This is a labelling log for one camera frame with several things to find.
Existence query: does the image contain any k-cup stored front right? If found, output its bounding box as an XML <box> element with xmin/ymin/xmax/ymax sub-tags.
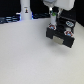
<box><xmin>65</xmin><ymin>31</ymin><xmax>72</xmax><ymax>36</ymax></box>

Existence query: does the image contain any green-lidded white k-cup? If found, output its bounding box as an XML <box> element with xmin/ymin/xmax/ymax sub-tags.
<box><xmin>50</xmin><ymin>10</ymin><xmax>56</xmax><ymax>17</ymax></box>

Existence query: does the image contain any black k-cup holder drawer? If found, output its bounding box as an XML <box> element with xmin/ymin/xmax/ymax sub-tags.
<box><xmin>45</xmin><ymin>14</ymin><xmax>77</xmax><ymax>49</ymax></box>

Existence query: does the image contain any k-cup stored left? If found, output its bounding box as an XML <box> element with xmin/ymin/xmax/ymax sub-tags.
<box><xmin>49</xmin><ymin>24</ymin><xmax>55</xmax><ymax>30</ymax></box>

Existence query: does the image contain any k-cup stored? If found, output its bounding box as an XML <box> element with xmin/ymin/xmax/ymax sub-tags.
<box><xmin>49</xmin><ymin>24</ymin><xmax>55</xmax><ymax>30</ymax></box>
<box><xmin>66</xmin><ymin>21</ymin><xmax>73</xmax><ymax>27</ymax></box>
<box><xmin>65</xmin><ymin>31</ymin><xmax>72</xmax><ymax>36</ymax></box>

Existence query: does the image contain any black keyboard with blue light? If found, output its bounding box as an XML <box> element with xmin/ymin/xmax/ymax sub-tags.
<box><xmin>0</xmin><ymin>14</ymin><xmax>21</xmax><ymax>24</ymax></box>

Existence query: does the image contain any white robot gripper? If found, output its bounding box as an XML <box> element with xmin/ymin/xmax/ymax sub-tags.
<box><xmin>43</xmin><ymin>0</ymin><xmax>74</xmax><ymax>10</ymax></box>

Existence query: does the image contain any k-cup stored back right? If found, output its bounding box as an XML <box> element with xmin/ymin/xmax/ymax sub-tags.
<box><xmin>66</xmin><ymin>21</ymin><xmax>73</xmax><ymax>27</ymax></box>

